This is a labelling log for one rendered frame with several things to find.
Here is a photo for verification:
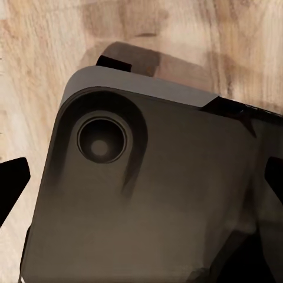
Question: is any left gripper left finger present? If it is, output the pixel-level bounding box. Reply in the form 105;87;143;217
0;157;31;227

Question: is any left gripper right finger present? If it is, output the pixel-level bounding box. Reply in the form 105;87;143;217
264;156;283;204

